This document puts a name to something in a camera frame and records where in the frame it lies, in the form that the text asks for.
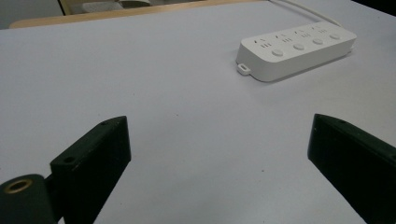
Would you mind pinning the white power strip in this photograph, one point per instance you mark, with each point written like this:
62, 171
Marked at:
295, 53

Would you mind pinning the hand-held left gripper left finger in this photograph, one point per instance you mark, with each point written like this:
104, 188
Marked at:
93, 161

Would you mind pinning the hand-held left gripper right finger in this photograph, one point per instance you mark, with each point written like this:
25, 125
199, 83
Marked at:
358, 165

